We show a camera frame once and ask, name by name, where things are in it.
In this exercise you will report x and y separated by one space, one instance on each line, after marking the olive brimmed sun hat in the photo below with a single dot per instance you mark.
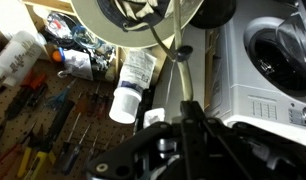
103 26

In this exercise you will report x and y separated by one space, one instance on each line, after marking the small orange ball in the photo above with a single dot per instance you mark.
57 56

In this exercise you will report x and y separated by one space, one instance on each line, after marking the wooden shelf unit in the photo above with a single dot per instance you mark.
53 4

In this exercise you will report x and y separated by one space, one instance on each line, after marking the white washing machine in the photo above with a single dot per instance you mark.
243 83

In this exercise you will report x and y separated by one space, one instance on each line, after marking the brown pegboard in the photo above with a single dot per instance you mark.
93 133

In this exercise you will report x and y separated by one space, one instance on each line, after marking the white bottle black print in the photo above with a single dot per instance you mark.
16 56

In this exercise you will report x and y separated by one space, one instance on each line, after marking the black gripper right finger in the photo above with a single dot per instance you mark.
233 156

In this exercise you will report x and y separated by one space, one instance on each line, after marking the white tube printed label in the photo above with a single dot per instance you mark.
129 100

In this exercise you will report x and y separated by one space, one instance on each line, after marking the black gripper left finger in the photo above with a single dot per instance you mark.
149 156

